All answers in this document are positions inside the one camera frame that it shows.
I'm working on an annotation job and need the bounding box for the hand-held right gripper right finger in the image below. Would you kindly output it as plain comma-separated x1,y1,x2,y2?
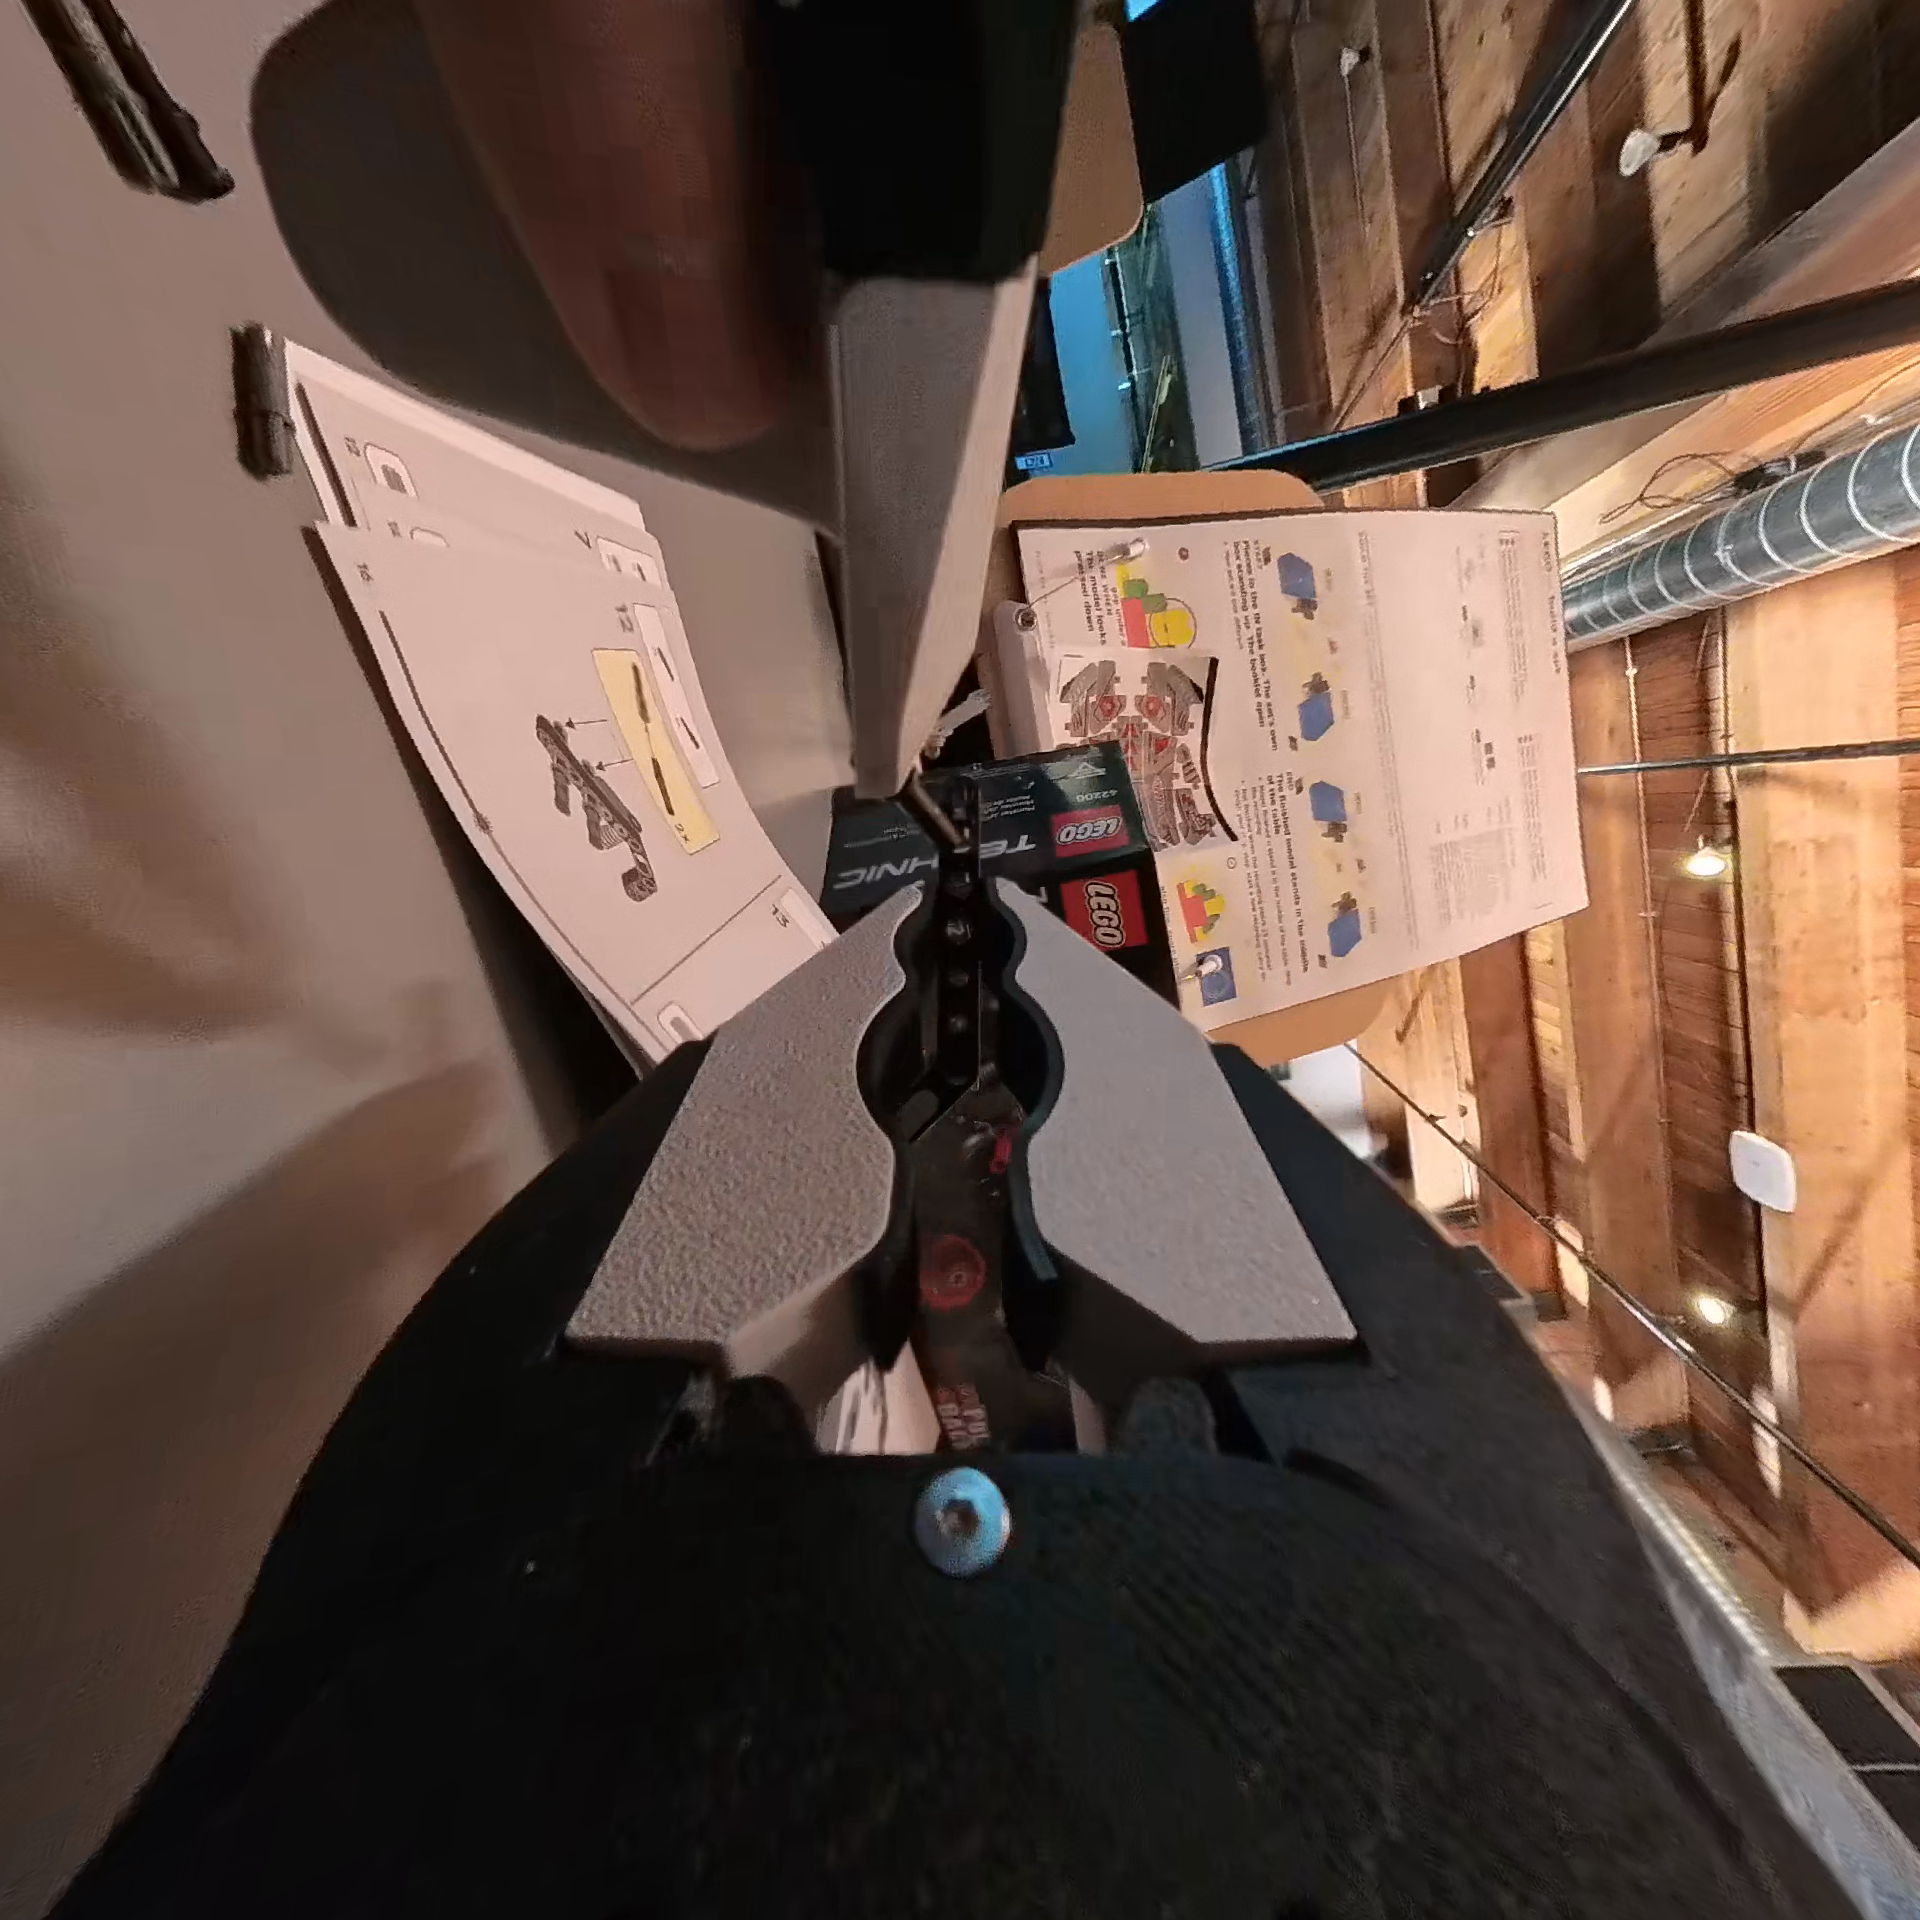
995,880,1361,1371

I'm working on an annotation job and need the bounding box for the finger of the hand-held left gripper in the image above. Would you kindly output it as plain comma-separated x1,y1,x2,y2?
831,266,1039,799

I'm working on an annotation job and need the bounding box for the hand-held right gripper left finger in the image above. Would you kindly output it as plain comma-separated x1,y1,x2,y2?
565,880,935,1367

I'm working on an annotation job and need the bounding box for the tan chair back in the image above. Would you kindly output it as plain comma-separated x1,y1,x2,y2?
1043,19,1147,275

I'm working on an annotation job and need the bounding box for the wooden board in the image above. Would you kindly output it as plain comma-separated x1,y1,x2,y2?
995,466,1392,1063

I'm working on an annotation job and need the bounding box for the white board stand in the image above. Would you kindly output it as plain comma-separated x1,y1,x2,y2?
979,597,1055,770

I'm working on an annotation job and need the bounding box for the black monitor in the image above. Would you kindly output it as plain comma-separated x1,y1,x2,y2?
1121,0,1270,197

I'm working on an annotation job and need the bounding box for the black toy box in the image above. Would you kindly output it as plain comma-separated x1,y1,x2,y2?
819,740,1191,1011

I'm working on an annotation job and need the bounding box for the white instruction booklet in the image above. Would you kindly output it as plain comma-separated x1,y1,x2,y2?
282,334,844,1067

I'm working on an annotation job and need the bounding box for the printed instruction sheet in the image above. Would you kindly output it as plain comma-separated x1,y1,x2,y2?
1016,509,1593,1035

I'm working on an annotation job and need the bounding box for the small black toy part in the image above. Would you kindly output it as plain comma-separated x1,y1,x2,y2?
232,323,299,479

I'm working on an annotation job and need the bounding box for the black frame bar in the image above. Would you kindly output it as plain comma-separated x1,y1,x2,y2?
1202,286,1920,474

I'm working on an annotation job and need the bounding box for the silver ribbed duct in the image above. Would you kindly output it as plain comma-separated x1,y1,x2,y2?
1559,417,1920,640

